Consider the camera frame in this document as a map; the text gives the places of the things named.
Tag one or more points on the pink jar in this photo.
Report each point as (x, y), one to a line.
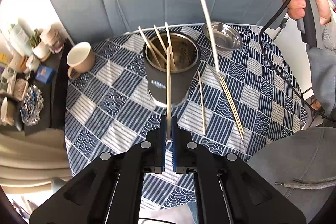
(48, 33)

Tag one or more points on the wooden hairbrush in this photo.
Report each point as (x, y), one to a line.
(20, 88)

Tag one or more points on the large beige mug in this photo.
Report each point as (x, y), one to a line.
(84, 61)

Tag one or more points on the black side shelf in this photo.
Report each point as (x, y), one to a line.
(59, 98)

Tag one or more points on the small beige cup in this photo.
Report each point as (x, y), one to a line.
(6, 111)

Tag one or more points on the person's blue jeans leg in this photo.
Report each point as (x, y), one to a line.
(193, 213)

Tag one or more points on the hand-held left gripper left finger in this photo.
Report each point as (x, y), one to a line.
(164, 134)

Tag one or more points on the tall white bottle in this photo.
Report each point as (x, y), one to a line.
(19, 35)

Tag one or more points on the beige curtain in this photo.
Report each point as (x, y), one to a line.
(31, 161)

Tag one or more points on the black utensil holder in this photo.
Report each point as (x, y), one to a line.
(157, 77)

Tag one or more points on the blue white patterned tablecloth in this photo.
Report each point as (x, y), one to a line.
(118, 108)

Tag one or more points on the person's right forearm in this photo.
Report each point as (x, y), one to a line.
(323, 69)

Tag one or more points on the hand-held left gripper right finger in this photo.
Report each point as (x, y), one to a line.
(174, 134)

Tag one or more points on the small potted plant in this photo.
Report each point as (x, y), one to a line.
(40, 49)

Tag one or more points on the small blue box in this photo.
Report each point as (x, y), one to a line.
(44, 74)

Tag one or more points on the stainless steel bowl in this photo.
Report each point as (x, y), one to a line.
(228, 35)

